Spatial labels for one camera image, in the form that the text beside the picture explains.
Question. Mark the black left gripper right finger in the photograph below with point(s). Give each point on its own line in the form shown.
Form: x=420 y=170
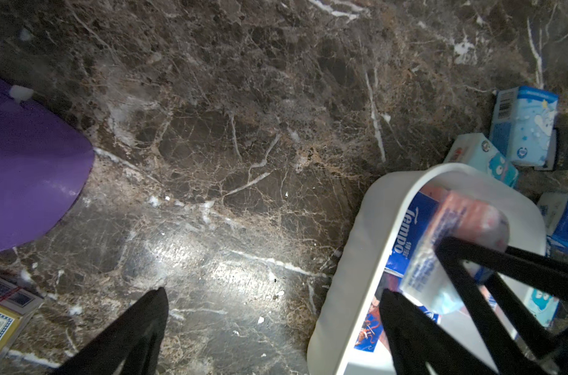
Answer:
x=420 y=346

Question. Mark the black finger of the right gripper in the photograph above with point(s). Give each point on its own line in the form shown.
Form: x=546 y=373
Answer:
x=481 y=304

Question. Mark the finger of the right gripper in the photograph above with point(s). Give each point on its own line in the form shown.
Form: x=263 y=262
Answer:
x=539 y=272

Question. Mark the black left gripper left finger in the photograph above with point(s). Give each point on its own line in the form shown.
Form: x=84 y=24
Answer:
x=130 y=345

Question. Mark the cartoon blue red tissue pack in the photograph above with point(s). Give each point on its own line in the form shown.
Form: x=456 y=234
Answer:
x=372 y=336

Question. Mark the white blue tissue pack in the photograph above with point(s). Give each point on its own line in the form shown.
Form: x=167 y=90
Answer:
x=458 y=222

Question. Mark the blue Tempo tissue pack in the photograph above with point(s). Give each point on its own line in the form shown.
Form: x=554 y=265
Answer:
x=413 y=225

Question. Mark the white storage box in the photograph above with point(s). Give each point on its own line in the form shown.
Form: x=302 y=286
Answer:
x=331 y=349

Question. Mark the playing card box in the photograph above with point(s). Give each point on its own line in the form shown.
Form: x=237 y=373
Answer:
x=17 y=307

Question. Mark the teal cartoon tissue pack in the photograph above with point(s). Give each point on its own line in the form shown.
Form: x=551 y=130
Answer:
x=543 y=306

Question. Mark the dark blue tissue pack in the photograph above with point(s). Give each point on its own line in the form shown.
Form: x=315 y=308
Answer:
x=554 y=209

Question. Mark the small teal tissue pack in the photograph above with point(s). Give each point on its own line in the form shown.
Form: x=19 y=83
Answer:
x=477 y=151

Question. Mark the light blue tissue pack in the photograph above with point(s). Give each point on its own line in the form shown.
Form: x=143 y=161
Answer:
x=522 y=124

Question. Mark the purple plastic scoop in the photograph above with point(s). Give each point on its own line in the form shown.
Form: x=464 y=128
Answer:
x=44 y=165

